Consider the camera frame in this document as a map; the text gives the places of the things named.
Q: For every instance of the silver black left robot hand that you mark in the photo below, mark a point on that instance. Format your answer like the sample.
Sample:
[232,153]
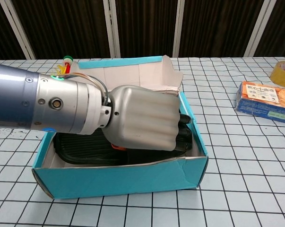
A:
[144,118]

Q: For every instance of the black slipper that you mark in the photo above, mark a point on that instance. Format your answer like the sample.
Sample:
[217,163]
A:
[85,146]

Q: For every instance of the light blue shoe box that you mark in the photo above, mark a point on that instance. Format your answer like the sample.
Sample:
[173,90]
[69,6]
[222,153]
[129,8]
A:
[109,179]

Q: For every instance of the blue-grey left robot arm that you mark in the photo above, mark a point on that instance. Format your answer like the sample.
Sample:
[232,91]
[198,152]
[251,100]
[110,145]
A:
[14,99]

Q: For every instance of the orange blue snack package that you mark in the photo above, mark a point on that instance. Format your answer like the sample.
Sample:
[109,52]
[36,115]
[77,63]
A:
[258,94]

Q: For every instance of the dark folding screen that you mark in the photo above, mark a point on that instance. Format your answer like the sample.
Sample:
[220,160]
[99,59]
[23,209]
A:
[144,23]

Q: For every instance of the red yellow feather shuttlecock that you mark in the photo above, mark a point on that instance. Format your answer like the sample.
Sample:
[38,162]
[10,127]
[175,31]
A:
[67,62]

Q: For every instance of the checkered light blue tablecloth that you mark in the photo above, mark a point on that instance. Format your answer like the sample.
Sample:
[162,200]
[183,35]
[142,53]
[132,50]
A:
[251,165]

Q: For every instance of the yellow tape roll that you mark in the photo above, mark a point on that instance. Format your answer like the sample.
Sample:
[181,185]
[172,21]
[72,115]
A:
[278,76]

